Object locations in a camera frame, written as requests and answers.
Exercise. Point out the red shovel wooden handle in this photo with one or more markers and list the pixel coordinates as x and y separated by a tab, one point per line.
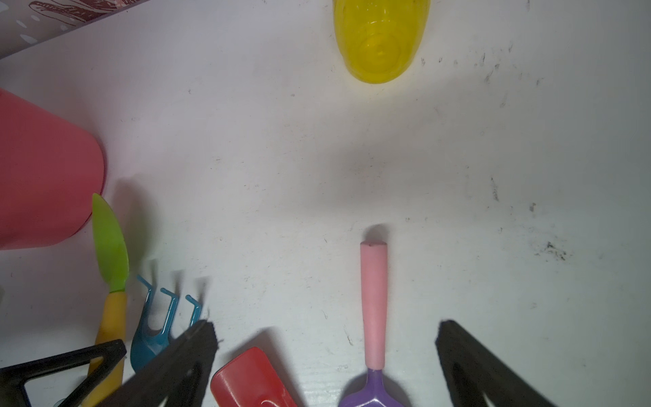
250	380

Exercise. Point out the green trowel yellow handle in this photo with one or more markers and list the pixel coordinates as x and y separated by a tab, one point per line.
114	268

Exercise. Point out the purple rake pink handle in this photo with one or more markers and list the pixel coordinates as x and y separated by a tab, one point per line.
374	297

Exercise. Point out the blue hand fork yellow handle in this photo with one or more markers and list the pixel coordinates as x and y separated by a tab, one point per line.
147	344

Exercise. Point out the pink plastic bucket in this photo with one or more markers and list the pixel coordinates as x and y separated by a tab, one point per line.
50	169

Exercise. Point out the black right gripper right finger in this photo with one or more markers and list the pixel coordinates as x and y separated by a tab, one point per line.
475	376

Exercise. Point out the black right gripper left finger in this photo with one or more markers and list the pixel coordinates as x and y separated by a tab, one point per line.
178	376

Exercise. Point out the yellow spray bottle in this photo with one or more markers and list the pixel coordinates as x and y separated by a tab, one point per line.
378	39

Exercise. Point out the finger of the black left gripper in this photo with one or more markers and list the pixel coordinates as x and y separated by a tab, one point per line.
14	378

